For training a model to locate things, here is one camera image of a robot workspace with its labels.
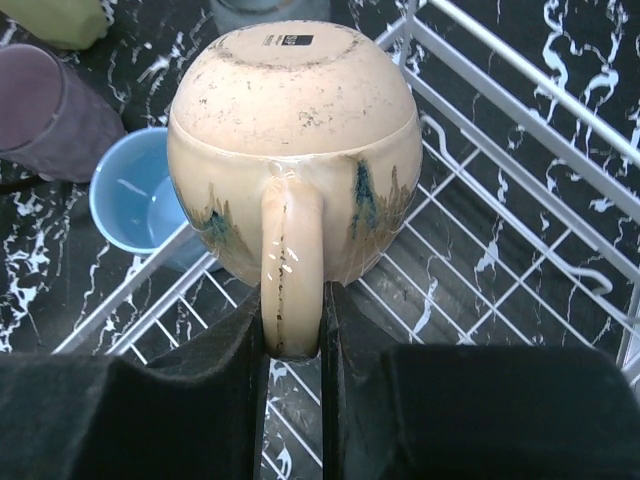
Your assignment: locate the tan glazed round mug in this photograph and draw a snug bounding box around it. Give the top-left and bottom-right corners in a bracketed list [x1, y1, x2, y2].
[167, 20, 423, 359]

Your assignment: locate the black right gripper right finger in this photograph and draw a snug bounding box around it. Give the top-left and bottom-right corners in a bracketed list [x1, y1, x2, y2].
[320, 282, 639, 479]

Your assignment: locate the purple ceramic mug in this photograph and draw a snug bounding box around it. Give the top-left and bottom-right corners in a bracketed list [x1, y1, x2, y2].
[1, 44, 126, 183]

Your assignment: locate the white wire dish rack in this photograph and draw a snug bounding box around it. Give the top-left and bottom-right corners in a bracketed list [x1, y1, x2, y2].
[49, 0, 640, 480]

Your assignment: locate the dark grey round mug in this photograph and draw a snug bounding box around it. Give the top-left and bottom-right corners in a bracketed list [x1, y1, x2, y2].
[210, 0, 331, 35]

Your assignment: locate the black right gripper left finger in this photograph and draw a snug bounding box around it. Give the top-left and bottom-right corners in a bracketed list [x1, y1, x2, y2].
[1, 291, 268, 479]

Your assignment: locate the light blue ceramic mug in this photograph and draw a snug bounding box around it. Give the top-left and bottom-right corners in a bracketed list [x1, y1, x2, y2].
[89, 127, 187, 258]

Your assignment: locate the yellow-green ceramic mug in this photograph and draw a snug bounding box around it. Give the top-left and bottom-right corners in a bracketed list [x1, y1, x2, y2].
[1, 0, 109, 50]

